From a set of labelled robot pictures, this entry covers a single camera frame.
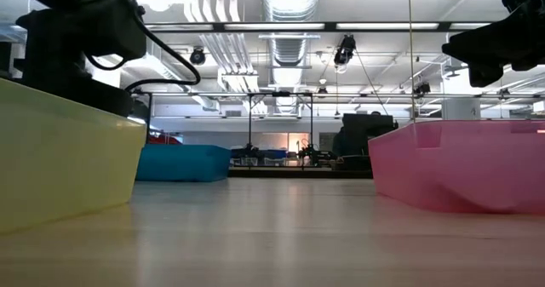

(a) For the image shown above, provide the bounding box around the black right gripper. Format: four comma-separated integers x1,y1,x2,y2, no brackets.
441,1,545,89

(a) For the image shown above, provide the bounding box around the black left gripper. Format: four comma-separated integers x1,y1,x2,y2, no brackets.
15,5,135,118

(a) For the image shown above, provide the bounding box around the pink plastic bin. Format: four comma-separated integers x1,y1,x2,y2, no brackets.
368,119,545,215

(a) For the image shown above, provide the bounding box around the red cabinet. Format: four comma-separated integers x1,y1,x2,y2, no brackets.
147,133,184,146

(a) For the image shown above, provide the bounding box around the yellow plastic bin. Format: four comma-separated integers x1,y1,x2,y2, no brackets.
0,77,148,237

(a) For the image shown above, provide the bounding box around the blue plastic bin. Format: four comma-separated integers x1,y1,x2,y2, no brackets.
135,144,233,183

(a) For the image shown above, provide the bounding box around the black computer monitor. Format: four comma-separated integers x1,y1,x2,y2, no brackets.
342,112,400,142

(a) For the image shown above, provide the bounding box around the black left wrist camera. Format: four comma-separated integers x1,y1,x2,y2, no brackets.
83,0,149,63

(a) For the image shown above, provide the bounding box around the thin hanging cable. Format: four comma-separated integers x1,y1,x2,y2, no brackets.
406,0,416,124

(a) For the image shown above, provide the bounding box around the black rig frame with lights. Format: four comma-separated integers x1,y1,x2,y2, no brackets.
144,21,493,180

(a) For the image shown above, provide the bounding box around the round silver ceiling duct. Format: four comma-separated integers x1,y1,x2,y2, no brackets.
260,0,321,66

